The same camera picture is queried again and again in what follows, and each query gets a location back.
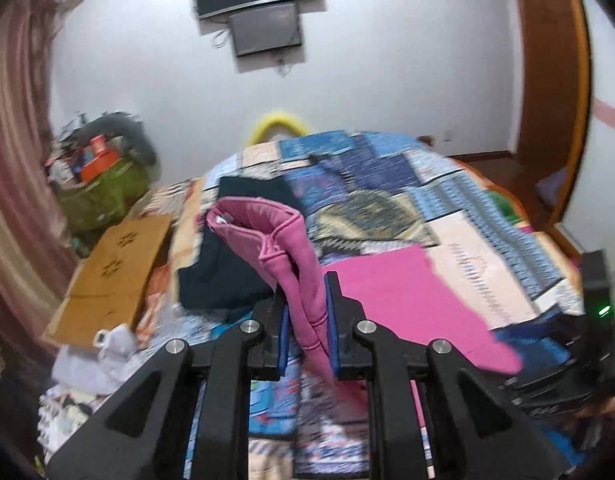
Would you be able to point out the orange box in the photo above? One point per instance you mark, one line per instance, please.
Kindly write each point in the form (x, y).
(99, 167)

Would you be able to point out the white wall socket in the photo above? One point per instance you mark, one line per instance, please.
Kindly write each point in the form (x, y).
(447, 137)

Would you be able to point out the wooden lap desk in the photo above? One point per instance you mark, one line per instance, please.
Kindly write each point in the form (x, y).
(112, 270)

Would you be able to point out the blue patchwork quilt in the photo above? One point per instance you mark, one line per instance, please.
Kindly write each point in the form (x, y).
(387, 180)

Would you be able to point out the green fabric storage basket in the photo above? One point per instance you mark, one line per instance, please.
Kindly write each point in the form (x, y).
(102, 200)

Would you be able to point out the pink pants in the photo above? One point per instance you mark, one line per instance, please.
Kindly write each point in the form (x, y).
(412, 300)

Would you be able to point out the wooden wardrobe with white doors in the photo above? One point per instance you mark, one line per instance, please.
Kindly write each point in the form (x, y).
(580, 85)

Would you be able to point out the striped pink curtain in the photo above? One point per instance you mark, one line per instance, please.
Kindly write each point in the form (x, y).
(17, 160)

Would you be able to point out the yellow padded headboard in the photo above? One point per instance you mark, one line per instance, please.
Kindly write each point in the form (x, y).
(277, 119)

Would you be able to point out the orange patterned blanket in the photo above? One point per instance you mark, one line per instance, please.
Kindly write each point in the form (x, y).
(157, 305)

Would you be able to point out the brown wooden door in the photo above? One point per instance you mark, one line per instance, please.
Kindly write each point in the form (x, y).
(545, 90)

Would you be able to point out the purple cloth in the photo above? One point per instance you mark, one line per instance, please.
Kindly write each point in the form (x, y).
(552, 187)

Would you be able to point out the black folded pants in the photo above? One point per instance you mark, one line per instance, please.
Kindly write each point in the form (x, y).
(227, 275)

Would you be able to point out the grey plush toy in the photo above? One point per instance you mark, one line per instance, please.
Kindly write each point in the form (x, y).
(137, 135)

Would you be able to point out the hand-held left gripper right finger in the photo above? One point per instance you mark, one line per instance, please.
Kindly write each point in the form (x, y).
(333, 325)

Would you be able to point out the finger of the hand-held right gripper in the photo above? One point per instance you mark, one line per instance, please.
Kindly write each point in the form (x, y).
(542, 385)

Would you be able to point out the small black wall monitor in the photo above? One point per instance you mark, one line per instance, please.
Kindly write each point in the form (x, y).
(267, 30)

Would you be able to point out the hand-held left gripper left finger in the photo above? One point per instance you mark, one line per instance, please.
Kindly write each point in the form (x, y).
(283, 335)

